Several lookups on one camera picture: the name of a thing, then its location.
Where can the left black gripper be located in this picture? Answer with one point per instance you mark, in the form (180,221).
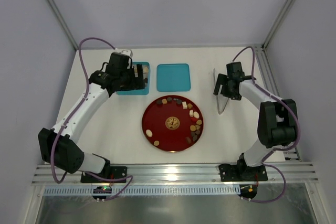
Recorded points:
(139,76)

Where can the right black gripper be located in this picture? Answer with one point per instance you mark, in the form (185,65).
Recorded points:
(221,85)

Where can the metal tongs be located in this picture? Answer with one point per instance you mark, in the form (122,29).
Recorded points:
(221,101)

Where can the teal chocolate box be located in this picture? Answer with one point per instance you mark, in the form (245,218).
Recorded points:
(146,79)

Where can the teal box lid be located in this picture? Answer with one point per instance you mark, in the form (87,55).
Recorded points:
(173,77)

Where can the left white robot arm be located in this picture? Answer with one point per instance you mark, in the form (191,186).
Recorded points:
(58,145)

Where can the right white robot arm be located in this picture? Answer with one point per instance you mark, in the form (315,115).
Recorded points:
(277,127)

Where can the white oval chocolate right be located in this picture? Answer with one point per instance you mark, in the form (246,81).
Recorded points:
(196,115)

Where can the white oval chocolate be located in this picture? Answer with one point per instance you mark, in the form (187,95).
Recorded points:
(196,115)
(149,133)

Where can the cream rectangular chocolate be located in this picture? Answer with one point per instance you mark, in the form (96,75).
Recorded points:
(184,105)

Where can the brown striped chocolate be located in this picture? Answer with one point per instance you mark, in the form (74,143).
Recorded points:
(188,140)

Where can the round red lacquer tray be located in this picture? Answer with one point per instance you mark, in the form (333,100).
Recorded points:
(171,124)

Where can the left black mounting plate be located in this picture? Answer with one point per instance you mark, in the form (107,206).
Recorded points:
(116,173)

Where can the black mounting plate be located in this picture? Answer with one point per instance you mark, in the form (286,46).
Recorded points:
(116,173)
(235,173)

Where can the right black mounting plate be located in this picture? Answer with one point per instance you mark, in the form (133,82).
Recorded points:
(235,173)

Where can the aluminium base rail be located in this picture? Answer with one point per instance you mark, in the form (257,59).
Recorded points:
(152,173)

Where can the white slotted cable duct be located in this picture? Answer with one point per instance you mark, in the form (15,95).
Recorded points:
(143,190)

